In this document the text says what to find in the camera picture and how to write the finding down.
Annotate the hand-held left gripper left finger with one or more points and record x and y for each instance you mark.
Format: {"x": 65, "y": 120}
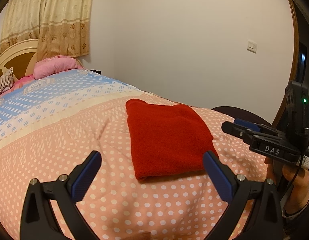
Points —
{"x": 85, "y": 172}

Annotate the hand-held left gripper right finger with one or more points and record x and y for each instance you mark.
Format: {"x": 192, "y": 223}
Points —
{"x": 218, "y": 172}

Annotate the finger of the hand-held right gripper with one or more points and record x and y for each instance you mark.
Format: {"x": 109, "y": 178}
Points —
{"x": 247, "y": 124}
{"x": 234, "y": 127}

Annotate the red knitted sweater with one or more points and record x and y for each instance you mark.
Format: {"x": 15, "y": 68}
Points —
{"x": 167, "y": 137}

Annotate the person's right forearm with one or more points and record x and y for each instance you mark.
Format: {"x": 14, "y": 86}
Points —
{"x": 294, "y": 220}

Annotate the person's right hand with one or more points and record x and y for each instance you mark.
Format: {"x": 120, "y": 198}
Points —
{"x": 299, "y": 180}

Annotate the dark round furniture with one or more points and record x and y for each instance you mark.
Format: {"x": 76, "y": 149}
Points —
{"x": 244, "y": 113}

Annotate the polka dot bedspread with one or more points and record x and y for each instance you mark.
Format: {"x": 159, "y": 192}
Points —
{"x": 69, "y": 130}

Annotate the small black object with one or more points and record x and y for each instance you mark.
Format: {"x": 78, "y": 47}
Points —
{"x": 96, "y": 71}

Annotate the pink pillow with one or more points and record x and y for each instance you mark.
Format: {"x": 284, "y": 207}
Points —
{"x": 54, "y": 66}

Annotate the striped pillow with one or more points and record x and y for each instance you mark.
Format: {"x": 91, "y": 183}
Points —
{"x": 3, "y": 83}

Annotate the cream wooden headboard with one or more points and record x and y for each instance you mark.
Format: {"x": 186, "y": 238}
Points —
{"x": 19, "y": 55}

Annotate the beige floral curtain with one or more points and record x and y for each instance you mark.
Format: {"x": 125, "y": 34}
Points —
{"x": 67, "y": 25}
{"x": 22, "y": 17}

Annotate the wooden door frame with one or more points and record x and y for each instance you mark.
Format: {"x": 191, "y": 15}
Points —
{"x": 293, "y": 55}

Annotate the white wall switch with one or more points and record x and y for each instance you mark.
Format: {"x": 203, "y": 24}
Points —
{"x": 252, "y": 46}

